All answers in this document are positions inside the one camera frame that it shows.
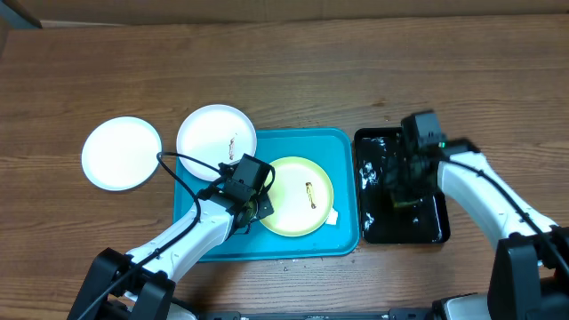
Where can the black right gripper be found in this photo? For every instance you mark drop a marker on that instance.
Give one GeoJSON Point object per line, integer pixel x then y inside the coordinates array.
{"type": "Point", "coordinates": [398, 188]}

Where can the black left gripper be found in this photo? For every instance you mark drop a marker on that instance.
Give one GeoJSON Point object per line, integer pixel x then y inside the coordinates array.
{"type": "Point", "coordinates": [264, 207]}

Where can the green yellow sponge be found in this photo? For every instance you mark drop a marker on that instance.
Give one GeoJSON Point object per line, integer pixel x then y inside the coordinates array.
{"type": "Point", "coordinates": [401, 202]}

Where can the yellow plate with sauce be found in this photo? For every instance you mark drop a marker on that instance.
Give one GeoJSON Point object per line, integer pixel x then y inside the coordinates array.
{"type": "Point", "coordinates": [301, 194]}

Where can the white plate with sauce streak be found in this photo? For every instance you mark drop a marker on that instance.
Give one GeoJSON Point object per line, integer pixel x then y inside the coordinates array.
{"type": "Point", "coordinates": [216, 134]}

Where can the white plate with blue speck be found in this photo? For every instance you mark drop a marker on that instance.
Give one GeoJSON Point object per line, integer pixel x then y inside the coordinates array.
{"type": "Point", "coordinates": [120, 154]}

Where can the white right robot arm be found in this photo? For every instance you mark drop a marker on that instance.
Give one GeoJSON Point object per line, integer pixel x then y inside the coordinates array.
{"type": "Point", "coordinates": [529, 279]}

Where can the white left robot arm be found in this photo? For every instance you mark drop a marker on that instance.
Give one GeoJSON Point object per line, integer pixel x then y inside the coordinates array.
{"type": "Point", "coordinates": [140, 283]}

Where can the black plastic tray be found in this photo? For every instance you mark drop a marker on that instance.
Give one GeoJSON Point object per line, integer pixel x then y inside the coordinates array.
{"type": "Point", "coordinates": [381, 223]}

